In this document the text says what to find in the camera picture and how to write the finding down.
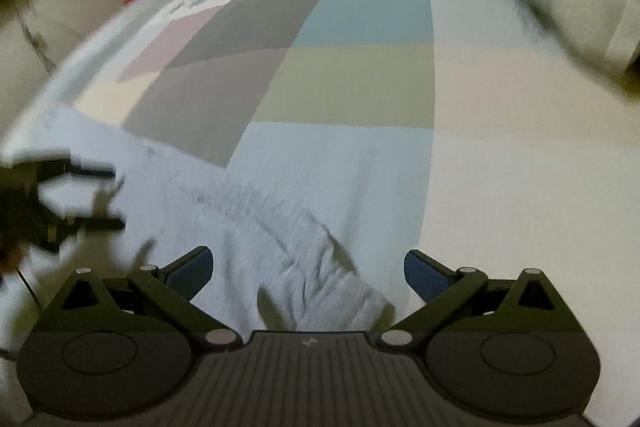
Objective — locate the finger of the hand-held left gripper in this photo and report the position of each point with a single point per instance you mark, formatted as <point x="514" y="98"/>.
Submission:
<point x="100" y="224"/>
<point x="90" y="171"/>

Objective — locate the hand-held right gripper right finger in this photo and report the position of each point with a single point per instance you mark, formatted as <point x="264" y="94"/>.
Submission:
<point x="427" y="277"/>

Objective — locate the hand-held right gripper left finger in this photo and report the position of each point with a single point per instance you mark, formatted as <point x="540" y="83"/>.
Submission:
<point x="192" y="269"/>

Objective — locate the checked bed sheet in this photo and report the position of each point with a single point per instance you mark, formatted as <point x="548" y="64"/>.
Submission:
<point x="350" y="82"/>

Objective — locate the gray sweatpants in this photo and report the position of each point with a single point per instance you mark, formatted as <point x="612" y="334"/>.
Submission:
<point x="300" y="267"/>

